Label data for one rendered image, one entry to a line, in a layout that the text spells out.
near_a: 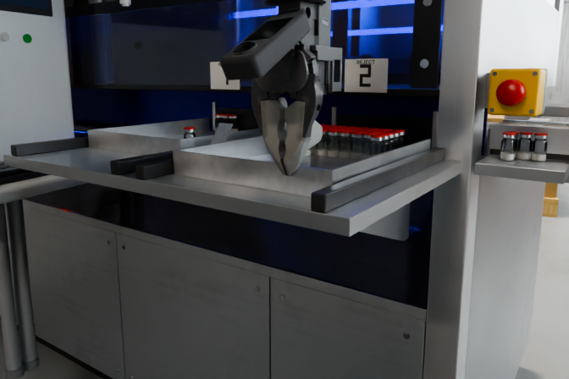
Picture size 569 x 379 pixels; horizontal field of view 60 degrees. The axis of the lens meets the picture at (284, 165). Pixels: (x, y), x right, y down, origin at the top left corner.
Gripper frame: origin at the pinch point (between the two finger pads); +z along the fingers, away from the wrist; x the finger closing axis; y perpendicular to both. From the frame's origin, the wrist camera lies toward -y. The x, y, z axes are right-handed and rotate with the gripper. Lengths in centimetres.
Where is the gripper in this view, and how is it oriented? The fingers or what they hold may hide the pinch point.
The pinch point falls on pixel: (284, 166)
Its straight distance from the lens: 57.8
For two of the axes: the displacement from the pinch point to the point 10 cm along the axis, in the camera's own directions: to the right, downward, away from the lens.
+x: -8.2, -1.0, 5.6
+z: 0.0, 9.8, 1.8
